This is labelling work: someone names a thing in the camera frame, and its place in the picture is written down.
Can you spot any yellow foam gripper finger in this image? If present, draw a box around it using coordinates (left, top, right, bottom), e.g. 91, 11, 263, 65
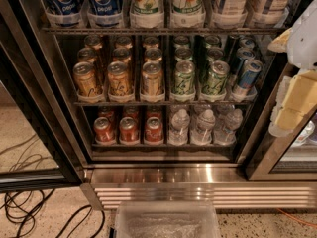
268, 28, 292, 53
268, 69, 317, 137

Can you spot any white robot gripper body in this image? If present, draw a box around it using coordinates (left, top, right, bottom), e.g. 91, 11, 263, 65
287, 0, 317, 69

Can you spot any rear redbull can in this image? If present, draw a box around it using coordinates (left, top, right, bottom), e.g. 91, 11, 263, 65
239, 37, 256, 50

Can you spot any redbull can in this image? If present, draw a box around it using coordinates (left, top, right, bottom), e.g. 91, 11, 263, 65
229, 48, 256, 75
233, 59, 263, 96
239, 37, 256, 50

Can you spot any middle redbull can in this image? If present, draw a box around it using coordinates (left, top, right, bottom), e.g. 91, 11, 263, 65
229, 48, 256, 75

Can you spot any front redbull can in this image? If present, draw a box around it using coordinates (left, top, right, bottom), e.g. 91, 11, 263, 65
233, 59, 263, 96

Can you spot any second-row green can right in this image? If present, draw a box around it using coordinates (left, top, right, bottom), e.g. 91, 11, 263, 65
206, 47, 224, 62

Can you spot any second-row green can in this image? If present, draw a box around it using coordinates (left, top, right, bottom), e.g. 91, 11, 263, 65
206, 47, 224, 62
174, 47, 193, 61

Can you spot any rear green can right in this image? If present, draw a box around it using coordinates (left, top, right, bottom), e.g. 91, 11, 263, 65
204, 35, 222, 49

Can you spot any front green lacroix can right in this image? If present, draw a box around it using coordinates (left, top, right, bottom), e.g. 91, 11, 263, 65
202, 60, 230, 95

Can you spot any green lacroix can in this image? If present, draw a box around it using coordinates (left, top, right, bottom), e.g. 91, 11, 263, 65
202, 60, 230, 95
172, 60, 195, 95

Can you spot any second-row green can left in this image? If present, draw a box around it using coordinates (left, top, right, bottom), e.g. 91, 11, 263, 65
174, 47, 193, 61

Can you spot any rear green can left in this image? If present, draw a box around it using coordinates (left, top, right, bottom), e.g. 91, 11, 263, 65
173, 35, 190, 49

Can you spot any front green lacroix can left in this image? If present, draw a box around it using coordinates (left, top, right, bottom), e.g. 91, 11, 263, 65
172, 60, 195, 95

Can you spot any front water bottle middle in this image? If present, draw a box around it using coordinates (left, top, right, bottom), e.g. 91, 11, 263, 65
190, 109, 215, 146

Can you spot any water bottle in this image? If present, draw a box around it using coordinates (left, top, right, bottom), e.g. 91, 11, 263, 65
168, 109, 190, 146
190, 109, 215, 146
214, 109, 243, 146

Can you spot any stainless fridge vent grille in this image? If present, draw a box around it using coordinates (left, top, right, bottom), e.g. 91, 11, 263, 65
94, 186, 317, 209

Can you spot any second-row orange can right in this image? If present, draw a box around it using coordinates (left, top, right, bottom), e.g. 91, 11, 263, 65
144, 48, 162, 62

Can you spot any second-row orange can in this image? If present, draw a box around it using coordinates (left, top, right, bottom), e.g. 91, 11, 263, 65
144, 48, 162, 62
77, 48, 97, 63
112, 48, 132, 63

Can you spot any rear orange can right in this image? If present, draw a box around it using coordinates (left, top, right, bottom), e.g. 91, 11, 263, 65
143, 36, 159, 49

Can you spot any front orange lacroix can right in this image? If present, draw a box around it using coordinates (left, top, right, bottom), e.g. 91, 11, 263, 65
142, 61, 162, 96

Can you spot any rear red can right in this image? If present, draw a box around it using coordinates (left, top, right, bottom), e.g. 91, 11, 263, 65
146, 106, 162, 118

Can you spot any front red can right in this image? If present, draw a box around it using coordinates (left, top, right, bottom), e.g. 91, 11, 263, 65
145, 117, 162, 142

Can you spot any rear orange can middle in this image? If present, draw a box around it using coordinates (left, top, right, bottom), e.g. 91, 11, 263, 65
115, 36, 133, 49

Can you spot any second-row orange can middle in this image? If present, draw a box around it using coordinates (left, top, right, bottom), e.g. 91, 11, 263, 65
112, 48, 132, 63

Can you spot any front orange lacroix can middle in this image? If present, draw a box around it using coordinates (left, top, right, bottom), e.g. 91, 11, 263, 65
107, 61, 132, 96

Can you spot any rear red can middle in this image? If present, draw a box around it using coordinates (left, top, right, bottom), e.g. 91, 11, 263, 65
123, 106, 139, 120

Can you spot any front red can middle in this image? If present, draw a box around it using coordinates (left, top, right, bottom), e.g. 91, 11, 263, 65
119, 117, 139, 142

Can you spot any rear orange can left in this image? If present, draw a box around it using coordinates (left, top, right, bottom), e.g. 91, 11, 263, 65
84, 35, 102, 50

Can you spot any rear red can left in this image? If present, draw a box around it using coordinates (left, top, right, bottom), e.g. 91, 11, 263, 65
98, 106, 115, 123

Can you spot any second-row orange can left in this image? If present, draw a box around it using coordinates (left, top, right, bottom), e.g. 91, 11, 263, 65
77, 48, 97, 63

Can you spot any front water bottle right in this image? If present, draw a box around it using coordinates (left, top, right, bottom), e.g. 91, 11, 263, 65
214, 109, 243, 146

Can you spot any front water bottle left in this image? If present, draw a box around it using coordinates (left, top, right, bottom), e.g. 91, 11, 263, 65
168, 109, 190, 146

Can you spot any right pepsi bottle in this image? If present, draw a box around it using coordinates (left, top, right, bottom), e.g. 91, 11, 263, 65
88, 0, 122, 27

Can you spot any clear plastic bin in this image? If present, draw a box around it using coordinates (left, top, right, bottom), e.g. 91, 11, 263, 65
115, 201, 221, 238

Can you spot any right fridge door frame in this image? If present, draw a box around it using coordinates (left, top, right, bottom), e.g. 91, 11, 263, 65
246, 64, 317, 181

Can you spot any orange floor cable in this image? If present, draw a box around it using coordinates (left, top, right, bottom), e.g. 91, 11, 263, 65
276, 208, 317, 229

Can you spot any middle wire shelf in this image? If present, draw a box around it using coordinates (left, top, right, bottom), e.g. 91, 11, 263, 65
74, 100, 253, 107

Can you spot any wire shelf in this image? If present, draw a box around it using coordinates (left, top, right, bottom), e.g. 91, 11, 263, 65
74, 100, 253, 107
92, 144, 234, 151
41, 27, 285, 36

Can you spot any bottom wire shelf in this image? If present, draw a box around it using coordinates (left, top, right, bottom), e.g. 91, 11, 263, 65
92, 144, 234, 151

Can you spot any top wire shelf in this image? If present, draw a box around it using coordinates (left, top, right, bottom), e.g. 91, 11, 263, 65
41, 27, 285, 36

